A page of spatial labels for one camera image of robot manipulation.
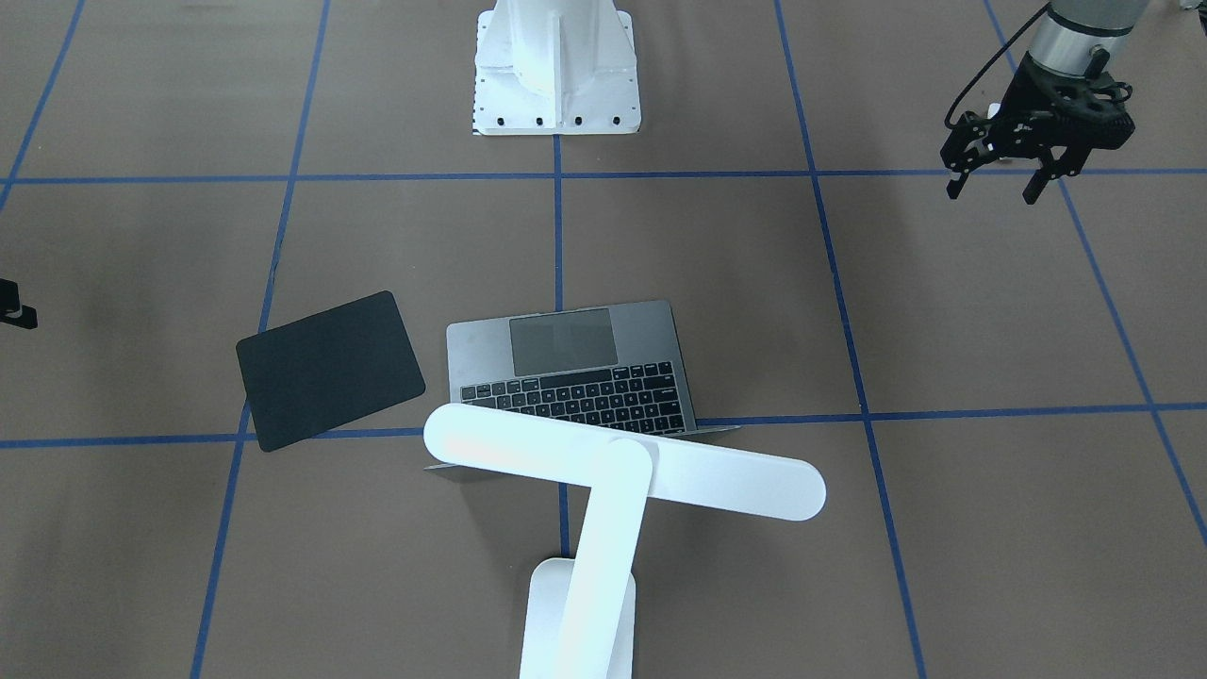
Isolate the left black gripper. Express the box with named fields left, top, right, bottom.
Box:
left=940, top=72, right=1095, bottom=206

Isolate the black mouse pad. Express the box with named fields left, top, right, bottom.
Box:
left=237, top=289, right=427, bottom=453

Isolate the grey laptop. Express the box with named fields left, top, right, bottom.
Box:
left=445, top=300, right=727, bottom=438

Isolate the white desk lamp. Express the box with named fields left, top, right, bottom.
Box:
left=422, top=404, right=827, bottom=678

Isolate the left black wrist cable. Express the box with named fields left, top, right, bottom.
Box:
left=943, top=0, right=1053, bottom=133

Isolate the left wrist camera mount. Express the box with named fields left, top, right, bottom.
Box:
left=1042, top=74, right=1135, bottom=177

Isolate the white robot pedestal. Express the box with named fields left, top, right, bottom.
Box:
left=471, top=1, right=642, bottom=135

